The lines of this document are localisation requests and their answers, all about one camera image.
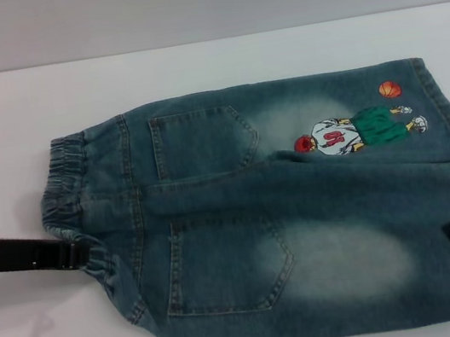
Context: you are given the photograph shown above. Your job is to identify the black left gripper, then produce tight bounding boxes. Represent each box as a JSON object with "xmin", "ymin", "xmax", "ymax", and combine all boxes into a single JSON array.
[{"xmin": 0, "ymin": 220, "xmax": 96, "ymax": 286}]

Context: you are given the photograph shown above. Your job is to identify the blue denim shorts with print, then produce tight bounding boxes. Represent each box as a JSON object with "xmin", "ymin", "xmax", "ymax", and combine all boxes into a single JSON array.
[{"xmin": 23, "ymin": 49, "xmax": 450, "ymax": 337}]

